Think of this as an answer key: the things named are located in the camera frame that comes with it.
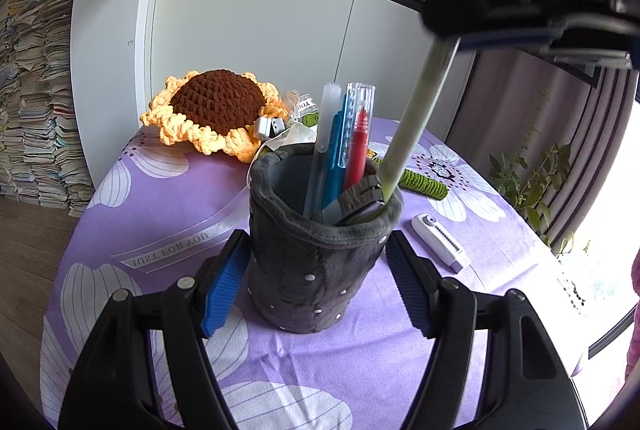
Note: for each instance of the blue pen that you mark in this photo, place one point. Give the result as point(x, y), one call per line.
point(335, 169)

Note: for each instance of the grey dotted fabric pen holder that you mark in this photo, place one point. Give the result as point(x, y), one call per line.
point(300, 270)

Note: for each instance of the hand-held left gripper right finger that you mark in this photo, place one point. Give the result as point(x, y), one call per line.
point(410, 285)

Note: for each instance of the purple flower print tablecloth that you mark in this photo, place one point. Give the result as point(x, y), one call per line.
point(165, 210)

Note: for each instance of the white translucent printed ribbon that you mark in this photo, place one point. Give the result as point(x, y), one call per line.
point(165, 254)

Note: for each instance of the green houseplant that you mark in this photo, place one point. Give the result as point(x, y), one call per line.
point(520, 180)

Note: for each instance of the pale green patterned pen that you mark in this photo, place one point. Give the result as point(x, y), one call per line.
point(415, 119)

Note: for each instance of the tall stacks of papers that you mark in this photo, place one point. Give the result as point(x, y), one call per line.
point(35, 109)

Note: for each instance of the small white grey clip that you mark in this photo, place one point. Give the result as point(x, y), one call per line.
point(267, 125)

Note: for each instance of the grey purple curtain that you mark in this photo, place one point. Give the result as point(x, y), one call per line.
point(590, 134)

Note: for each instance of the white cabinet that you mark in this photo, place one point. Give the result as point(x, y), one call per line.
point(300, 34)

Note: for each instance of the crochet sunflower with green stem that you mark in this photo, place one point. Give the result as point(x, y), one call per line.
point(215, 102)

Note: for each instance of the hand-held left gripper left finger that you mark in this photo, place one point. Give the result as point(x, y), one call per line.
point(225, 285)

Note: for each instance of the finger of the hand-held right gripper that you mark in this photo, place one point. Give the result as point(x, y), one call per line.
point(505, 41)
point(480, 7)

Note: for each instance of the red gel pen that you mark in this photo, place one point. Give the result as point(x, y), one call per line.
point(357, 149)

